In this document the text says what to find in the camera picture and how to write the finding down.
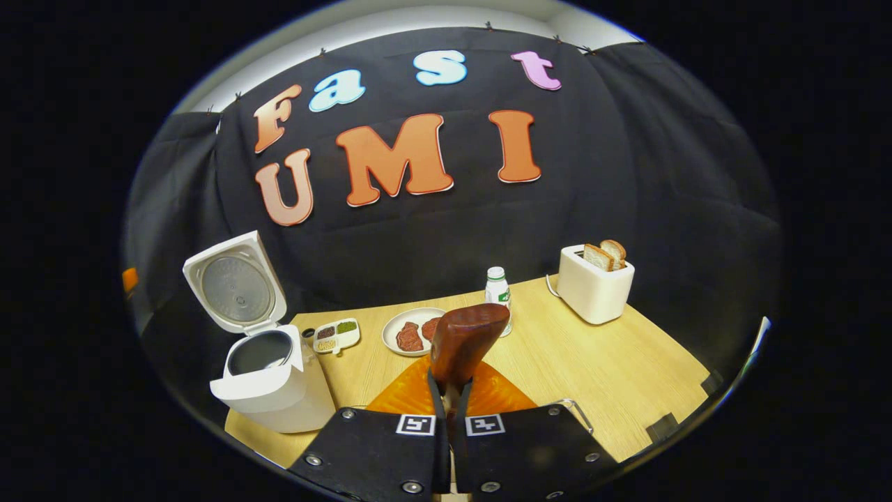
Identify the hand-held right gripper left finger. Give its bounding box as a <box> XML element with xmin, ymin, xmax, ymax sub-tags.
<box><xmin>287</xmin><ymin>354</ymin><xmax>450</xmax><ymax>501</ymax></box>

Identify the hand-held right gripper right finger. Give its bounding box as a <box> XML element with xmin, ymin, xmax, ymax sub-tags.
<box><xmin>453</xmin><ymin>359</ymin><xmax>621</xmax><ymax>501</ymax></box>

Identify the clear chopstick holder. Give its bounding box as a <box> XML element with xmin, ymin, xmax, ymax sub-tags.
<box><xmin>551</xmin><ymin>399</ymin><xmax>595</xmax><ymax>436</ymax></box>

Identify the white rice cooker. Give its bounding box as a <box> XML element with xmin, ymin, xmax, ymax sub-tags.
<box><xmin>183</xmin><ymin>230</ymin><xmax>337</xmax><ymax>434</ymax></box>

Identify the brown wooden spoon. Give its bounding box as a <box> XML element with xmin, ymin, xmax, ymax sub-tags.
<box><xmin>429</xmin><ymin>303</ymin><xmax>512</xmax><ymax>427</ymax></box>

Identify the white divided bean dish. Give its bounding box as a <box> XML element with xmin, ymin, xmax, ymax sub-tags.
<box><xmin>312</xmin><ymin>318</ymin><xmax>361</xmax><ymax>355</ymax></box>

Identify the round white plate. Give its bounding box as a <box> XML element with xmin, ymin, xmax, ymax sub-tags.
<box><xmin>382</xmin><ymin>307</ymin><xmax>447</xmax><ymax>358</ymax></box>

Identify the white bottle with green label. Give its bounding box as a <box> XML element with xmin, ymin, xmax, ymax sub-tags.
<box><xmin>485</xmin><ymin>266</ymin><xmax>513</xmax><ymax>337</ymax></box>

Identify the white toaster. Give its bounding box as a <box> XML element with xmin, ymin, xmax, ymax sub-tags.
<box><xmin>556</xmin><ymin>244</ymin><xmax>636</xmax><ymax>326</ymax></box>

